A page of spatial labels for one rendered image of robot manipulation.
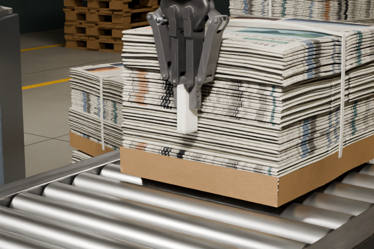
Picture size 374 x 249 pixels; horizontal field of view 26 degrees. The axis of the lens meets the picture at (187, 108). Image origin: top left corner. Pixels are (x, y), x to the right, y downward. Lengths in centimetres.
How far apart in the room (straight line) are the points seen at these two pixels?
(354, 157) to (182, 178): 30
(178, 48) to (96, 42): 754
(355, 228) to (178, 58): 33
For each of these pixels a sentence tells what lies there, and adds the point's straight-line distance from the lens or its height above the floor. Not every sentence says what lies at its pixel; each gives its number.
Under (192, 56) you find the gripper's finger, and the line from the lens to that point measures 112.
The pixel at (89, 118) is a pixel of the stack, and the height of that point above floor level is 71.
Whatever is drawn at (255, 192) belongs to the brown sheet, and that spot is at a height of 82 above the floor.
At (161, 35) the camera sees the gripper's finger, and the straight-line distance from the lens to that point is 116.
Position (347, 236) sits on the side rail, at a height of 80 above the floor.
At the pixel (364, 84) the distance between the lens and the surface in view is 134.
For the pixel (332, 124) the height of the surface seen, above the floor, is 89.
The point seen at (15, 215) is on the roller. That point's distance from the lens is 115.
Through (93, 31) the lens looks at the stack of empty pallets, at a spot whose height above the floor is 21.
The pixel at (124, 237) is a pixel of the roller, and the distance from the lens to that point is 108.
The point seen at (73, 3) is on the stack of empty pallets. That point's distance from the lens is 885.
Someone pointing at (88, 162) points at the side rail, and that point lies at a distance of 139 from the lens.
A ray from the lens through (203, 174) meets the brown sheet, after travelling 118.
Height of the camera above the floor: 117
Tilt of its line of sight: 12 degrees down
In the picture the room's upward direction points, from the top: straight up
